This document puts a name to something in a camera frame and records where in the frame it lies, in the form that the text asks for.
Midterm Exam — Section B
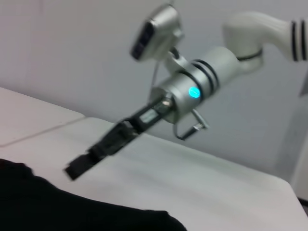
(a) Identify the black shirt with FREE print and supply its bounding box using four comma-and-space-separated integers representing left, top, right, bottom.
0, 158, 188, 231

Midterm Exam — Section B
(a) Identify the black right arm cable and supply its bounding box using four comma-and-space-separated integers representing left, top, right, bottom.
173, 109, 209, 141

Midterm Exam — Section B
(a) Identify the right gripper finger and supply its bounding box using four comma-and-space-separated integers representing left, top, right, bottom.
64, 119, 139, 181

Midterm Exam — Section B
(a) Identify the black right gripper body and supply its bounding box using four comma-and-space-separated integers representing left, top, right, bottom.
131, 95, 173, 134

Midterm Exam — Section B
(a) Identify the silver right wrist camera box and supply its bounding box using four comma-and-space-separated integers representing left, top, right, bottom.
129, 3, 185, 62

